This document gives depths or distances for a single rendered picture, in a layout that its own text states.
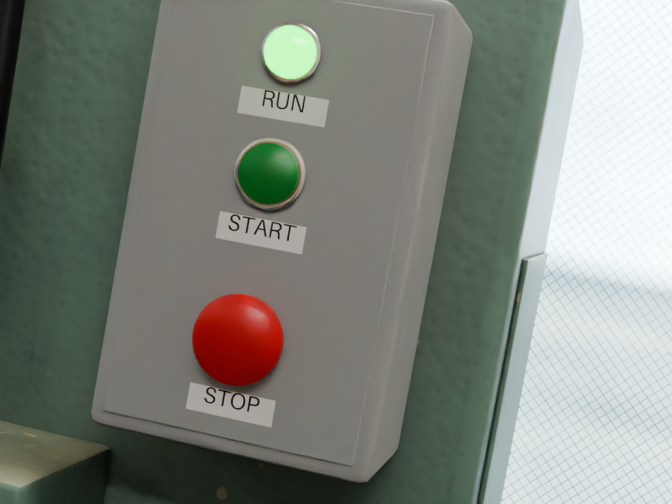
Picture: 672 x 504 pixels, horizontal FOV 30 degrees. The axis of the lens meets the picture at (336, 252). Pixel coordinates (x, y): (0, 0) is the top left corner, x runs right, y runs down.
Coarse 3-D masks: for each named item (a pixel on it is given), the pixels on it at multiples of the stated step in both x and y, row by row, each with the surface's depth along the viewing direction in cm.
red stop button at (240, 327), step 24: (216, 312) 41; (240, 312) 40; (264, 312) 40; (192, 336) 41; (216, 336) 41; (240, 336) 40; (264, 336) 40; (216, 360) 41; (240, 360) 40; (264, 360) 40; (240, 384) 41
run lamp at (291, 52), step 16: (272, 32) 41; (288, 32) 40; (304, 32) 40; (272, 48) 40; (288, 48) 40; (304, 48) 40; (320, 48) 41; (272, 64) 41; (288, 64) 40; (304, 64) 40; (288, 80) 41; (304, 80) 41
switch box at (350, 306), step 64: (192, 0) 42; (256, 0) 41; (320, 0) 41; (384, 0) 40; (192, 64) 42; (256, 64) 41; (320, 64) 41; (384, 64) 40; (448, 64) 41; (192, 128) 42; (256, 128) 41; (320, 128) 41; (384, 128) 40; (448, 128) 44; (192, 192) 42; (320, 192) 41; (384, 192) 40; (128, 256) 42; (192, 256) 42; (256, 256) 41; (320, 256) 41; (384, 256) 40; (128, 320) 42; (192, 320) 42; (320, 320) 41; (384, 320) 41; (128, 384) 42; (256, 384) 41; (320, 384) 41; (384, 384) 41; (256, 448) 42; (320, 448) 41; (384, 448) 43
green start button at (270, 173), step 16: (256, 144) 41; (272, 144) 41; (288, 144) 41; (240, 160) 41; (256, 160) 41; (272, 160) 41; (288, 160) 40; (240, 176) 41; (256, 176) 41; (272, 176) 41; (288, 176) 40; (304, 176) 41; (240, 192) 41; (256, 192) 41; (272, 192) 41; (288, 192) 41; (272, 208) 41
